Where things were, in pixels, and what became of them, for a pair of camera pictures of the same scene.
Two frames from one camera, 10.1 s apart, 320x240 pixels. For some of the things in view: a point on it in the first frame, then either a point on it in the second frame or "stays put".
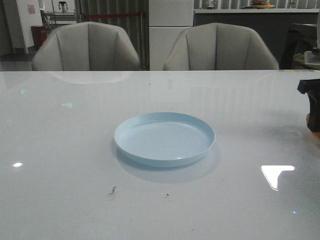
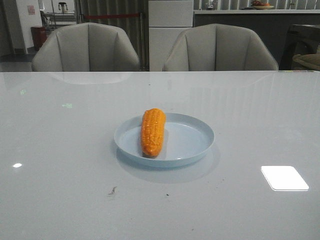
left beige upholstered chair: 86,46 stays put
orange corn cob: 317,134 to 152,132
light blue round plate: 164,139 stays put
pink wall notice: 31,9 stays put
